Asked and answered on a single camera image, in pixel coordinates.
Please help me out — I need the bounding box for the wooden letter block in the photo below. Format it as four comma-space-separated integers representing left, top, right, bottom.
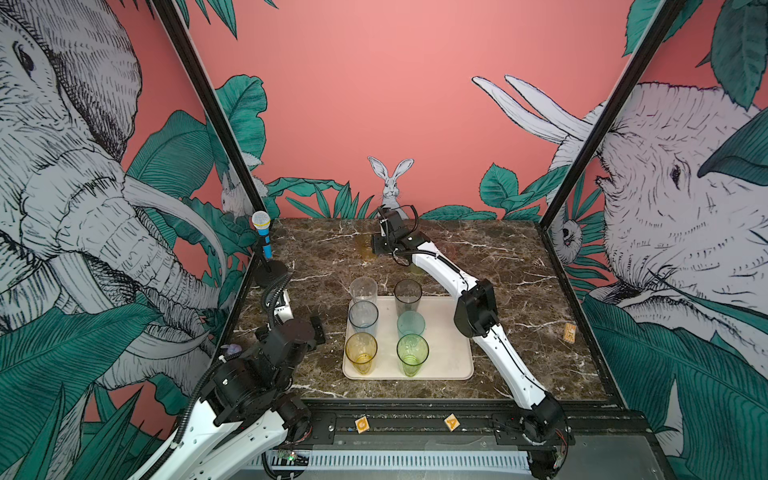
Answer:
444, 413, 460, 432
355, 416, 370, 434

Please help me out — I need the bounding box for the right black frame post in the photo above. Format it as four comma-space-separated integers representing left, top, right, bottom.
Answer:
539, 0, 686, 230

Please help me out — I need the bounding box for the blue grey plastic glass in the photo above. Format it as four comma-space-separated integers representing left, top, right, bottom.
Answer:
348, 300, 379, 336

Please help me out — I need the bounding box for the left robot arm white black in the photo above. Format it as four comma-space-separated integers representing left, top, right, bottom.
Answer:
131, 319, 317, 479

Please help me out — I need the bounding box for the wooden letter block right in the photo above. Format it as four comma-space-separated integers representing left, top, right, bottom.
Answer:
444, 413, 460, 432

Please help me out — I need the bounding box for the beige square tray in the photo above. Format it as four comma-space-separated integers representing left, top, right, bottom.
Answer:
342, 296, 474, 381

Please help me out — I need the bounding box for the clear plastic glass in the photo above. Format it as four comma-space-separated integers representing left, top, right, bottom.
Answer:
349, 276, 378, 303

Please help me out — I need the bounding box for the white ribbed vent strip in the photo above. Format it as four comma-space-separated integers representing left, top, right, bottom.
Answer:
266, 450, 531, 474

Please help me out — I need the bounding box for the tall light green glass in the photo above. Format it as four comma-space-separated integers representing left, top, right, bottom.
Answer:
397, 334, 430, 377

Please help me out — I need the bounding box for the yellow plastic glass front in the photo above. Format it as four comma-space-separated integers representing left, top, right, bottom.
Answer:
355, 234, 377, 262

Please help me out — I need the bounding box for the wooden letter block left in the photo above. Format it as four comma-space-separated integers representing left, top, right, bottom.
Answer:
355, 416, 370, 434

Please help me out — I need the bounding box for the toy microphone on stand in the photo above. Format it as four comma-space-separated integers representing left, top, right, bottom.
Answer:
251, 210, 288, 288

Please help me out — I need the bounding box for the teal frosted glass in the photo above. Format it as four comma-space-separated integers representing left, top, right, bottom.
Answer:
397, 310, 426, 337

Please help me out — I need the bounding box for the amber plastic glass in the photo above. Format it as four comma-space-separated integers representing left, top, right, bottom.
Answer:
345, 332, 378, 375

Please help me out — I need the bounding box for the black frame post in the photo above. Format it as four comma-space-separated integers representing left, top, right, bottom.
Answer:
151, 0, 266, 211
539, 0, 686, 230

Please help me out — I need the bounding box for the left black frame post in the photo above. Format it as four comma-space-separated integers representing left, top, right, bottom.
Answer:
151, 0, 266, 211

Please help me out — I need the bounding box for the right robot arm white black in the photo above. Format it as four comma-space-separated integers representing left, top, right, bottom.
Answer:
371, 206, 568, 445

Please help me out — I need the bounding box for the black front rail base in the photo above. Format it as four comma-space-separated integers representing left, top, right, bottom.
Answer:
304, 398, 652, 448

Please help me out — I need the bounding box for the dark brown plastic glass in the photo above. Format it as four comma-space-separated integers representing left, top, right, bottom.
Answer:
394, 279, 422, 316

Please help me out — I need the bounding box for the small wooden block right edge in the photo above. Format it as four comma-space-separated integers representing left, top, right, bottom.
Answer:
563, 323, 578, 344

